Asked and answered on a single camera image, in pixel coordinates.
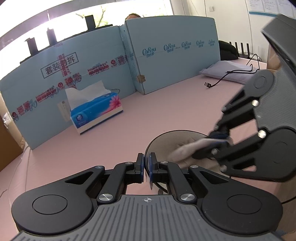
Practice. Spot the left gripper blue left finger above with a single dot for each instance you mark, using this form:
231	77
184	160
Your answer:
114	182

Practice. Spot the black jacket bundle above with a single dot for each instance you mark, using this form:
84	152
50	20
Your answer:
227	51

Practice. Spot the light blue cardboard panel left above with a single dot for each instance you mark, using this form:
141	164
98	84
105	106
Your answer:
35	92

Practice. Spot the white ceramic bowl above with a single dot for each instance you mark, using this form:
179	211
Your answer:
178	146

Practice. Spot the brown cardboard box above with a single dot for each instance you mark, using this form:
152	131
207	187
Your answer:
11	140

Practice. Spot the white cleaning cloth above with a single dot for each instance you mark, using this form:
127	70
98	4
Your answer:
183	155

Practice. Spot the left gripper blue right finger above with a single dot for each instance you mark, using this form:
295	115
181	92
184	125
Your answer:
169	178

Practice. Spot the light blue cardboard panel right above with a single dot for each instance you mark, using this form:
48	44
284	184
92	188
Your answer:
164	50

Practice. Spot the blue tissue box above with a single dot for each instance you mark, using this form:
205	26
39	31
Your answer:
92	106

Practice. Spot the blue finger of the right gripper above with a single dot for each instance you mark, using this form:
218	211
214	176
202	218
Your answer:
218	135
216	143

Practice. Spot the light blue cardboard panel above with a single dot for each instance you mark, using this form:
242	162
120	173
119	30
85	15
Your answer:
35	92
164	50

